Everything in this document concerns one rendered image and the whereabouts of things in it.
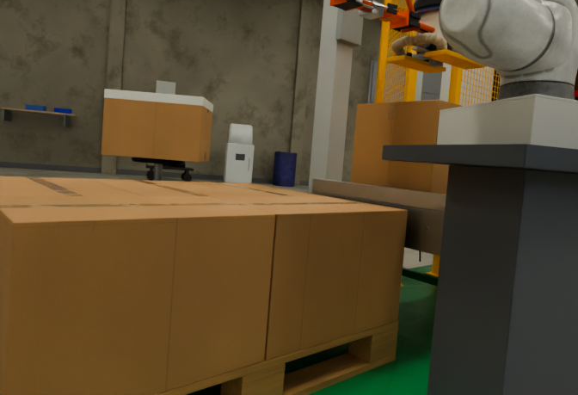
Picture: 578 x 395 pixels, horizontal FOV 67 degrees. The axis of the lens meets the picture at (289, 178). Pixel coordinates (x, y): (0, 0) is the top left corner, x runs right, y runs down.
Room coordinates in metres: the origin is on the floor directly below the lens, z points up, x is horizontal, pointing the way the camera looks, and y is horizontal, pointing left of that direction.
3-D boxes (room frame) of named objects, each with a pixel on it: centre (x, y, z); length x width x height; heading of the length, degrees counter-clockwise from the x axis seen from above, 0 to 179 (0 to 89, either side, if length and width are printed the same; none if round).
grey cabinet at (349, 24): (2.91, -0.32, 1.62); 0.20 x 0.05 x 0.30; 131
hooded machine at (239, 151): (9.52, 1.12, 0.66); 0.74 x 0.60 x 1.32; 16
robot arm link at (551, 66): (1.04, -0.55, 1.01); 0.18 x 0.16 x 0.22; 126
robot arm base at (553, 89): (1.04, -0.58, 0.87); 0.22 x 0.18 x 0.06; 109
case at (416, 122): (1.96, -0.63, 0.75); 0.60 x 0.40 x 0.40; 129
